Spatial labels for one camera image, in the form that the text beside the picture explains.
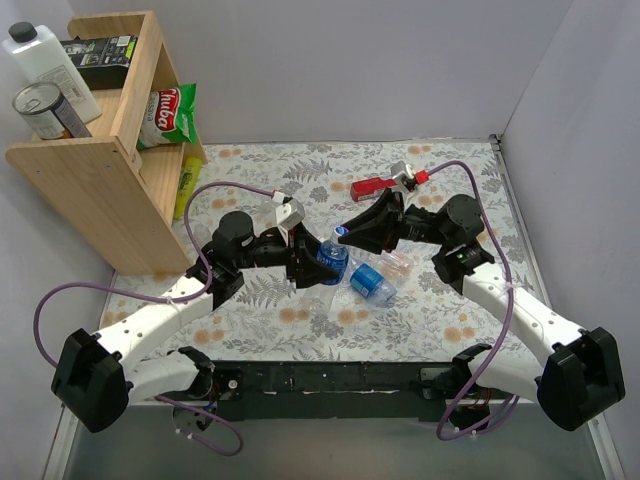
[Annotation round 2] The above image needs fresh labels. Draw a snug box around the blue label crushed bottle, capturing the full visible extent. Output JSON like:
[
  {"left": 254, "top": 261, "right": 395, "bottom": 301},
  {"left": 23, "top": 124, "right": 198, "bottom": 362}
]
[{"left": 349, "top": 263, "right": 397, "bottom": 307}]

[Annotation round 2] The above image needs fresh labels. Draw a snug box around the red toothpaste box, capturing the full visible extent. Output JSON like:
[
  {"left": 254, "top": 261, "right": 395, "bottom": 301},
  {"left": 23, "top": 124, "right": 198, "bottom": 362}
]
[{"left": 350, "top": 177, "right": 397, "bottom": 202}]

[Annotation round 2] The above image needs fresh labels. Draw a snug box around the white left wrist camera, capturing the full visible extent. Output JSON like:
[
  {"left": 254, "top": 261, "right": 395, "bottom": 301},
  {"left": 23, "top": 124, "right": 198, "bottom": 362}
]
[{"left": 271, "top": 190, "right": 305, "bottom": 244}]

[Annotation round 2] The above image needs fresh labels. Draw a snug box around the green white snack bag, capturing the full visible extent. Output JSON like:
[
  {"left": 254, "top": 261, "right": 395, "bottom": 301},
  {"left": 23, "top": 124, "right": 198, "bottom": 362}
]
[{"left": 136, "top": 84, "right": 198, "bottom": 150}]

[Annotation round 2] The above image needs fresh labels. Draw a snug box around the clear bottle white cap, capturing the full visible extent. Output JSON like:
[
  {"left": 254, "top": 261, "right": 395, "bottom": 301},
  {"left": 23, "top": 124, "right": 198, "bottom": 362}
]
[{"left": 349, "top": 247, "right": 414, "bottom": 283}]

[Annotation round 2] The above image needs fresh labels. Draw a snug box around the yellow marker tube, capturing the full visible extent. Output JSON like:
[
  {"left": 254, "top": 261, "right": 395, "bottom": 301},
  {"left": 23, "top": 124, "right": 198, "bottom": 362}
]
[{"left": 173, "top": 157, "right": 203, "bottom": 220}]

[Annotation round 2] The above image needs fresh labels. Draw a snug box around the black green box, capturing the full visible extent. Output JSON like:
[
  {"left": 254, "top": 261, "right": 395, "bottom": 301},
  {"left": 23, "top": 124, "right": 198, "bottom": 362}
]
[{"left": 61, "top": 35, "right": 138, "bottom": 90}]

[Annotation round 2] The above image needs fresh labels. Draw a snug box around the white blue bottle cap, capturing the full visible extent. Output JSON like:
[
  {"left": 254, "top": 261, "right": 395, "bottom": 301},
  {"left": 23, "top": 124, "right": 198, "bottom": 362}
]
[{"left": 332, "top": 226, "right": 349, "bottom": 238}]

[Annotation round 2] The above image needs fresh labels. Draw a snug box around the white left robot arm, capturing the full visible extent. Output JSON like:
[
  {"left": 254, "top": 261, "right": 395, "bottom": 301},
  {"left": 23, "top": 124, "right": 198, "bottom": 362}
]
[{"left": 52, "top": 211, "right": 338, "bottom": 433}]

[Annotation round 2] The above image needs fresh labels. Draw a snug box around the metal tin can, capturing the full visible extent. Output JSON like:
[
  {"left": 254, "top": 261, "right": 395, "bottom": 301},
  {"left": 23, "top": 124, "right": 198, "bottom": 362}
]
[{"left": 12, "top": 82, "right": 91, "bottom": 140}]

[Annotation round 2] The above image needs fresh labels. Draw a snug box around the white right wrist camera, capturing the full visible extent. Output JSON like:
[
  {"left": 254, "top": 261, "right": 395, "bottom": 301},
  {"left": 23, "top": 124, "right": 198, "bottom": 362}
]
[{"left": 391, "top": 161, "right": 429, "bottom": 193}]

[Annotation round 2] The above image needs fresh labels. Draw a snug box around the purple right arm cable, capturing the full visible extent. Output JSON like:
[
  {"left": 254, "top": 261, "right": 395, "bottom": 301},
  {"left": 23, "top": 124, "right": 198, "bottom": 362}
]
[{"left": 435, "top": 160, "right": 521, "bottom": 442}]

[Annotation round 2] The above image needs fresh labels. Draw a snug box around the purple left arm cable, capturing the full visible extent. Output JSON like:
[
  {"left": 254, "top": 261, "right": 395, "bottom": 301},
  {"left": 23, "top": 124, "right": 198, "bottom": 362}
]
[{"left": 33, "top": 181, "right": 281, "bottom": 457}]

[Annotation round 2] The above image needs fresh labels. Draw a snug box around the Pocari Sweat blue label bottle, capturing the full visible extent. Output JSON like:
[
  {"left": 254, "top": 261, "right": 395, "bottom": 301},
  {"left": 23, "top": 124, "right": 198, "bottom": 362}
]
[{"left": 301, "top": 234, "right": 349, "bottom": 316}]

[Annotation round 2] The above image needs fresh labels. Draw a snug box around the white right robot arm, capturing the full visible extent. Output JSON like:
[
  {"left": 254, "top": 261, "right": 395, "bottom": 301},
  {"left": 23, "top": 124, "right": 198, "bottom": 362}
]
[{"left": 340, "top": 190, "right": 626, "bottom": 431}]

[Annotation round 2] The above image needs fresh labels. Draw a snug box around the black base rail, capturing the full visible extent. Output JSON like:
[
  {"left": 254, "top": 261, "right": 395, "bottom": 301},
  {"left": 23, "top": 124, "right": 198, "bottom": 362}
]
[{"left": 209, "top": 361, "right": 464, "bottom": 422}]

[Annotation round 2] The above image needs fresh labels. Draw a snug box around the wooden shelf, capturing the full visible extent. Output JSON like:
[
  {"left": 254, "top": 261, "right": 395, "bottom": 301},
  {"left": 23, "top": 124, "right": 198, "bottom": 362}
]
[{"left": 6, "top": 11, "right": 206, "bottom": 276}]

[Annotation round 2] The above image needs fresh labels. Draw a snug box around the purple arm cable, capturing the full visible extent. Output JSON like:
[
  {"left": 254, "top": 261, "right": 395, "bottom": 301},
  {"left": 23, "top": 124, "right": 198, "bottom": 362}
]
[
  {"left": 33, "top": 181, "right": 281, "bottom": 457},
  {"left": 435, "top": 160, "right": 521, "bottom": 442}
]

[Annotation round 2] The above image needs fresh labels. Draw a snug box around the white bottle black cap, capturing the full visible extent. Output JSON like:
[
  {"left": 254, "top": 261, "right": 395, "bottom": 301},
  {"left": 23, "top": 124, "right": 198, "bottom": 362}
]
[{"left": 2, "top": 21, "right": 102, "bottom": 123}]

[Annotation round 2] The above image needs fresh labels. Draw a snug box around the floral patterned table mat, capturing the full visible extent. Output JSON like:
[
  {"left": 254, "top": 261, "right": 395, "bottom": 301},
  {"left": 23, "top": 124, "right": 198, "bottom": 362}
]
[{"left": 152, "top": 142, "right": 538, "bottom": 362}]

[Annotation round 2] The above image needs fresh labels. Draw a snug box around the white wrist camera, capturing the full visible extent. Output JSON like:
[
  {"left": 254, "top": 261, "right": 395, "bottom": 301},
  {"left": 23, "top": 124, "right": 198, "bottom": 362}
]
[
  {"left": 391, "top": 161, "right": 429, "bottom": 193},
  {"left": 271, "top": 190, "right": 305, "bottom": 244}
]

